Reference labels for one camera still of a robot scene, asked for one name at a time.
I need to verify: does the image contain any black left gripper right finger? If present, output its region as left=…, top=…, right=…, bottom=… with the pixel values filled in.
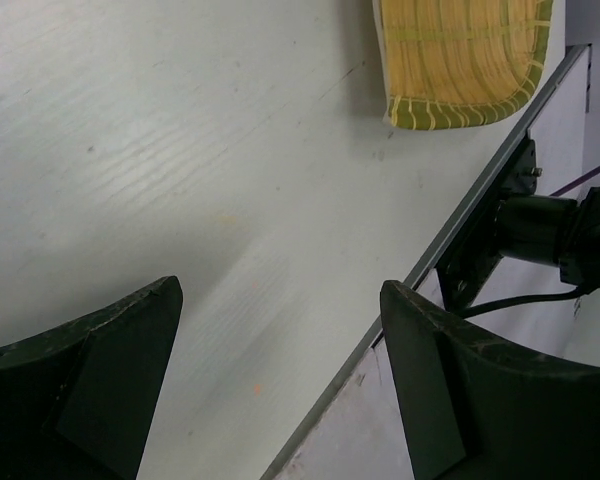
left=380, top=280, right=600, bottom=479

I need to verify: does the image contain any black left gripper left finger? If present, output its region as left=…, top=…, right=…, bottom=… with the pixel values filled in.
left=0, top=276, right=182, bottom=479

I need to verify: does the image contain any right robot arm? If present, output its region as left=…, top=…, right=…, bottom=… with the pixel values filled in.
left=495, top=187, right=600, bottom=293

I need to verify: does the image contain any fan-shaped woven bamboo tray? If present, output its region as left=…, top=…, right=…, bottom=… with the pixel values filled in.
left=373, top=0, right=553, bottom=131

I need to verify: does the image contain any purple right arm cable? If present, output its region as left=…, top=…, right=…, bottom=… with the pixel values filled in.
left=549, top=154, right=600, bottom=197

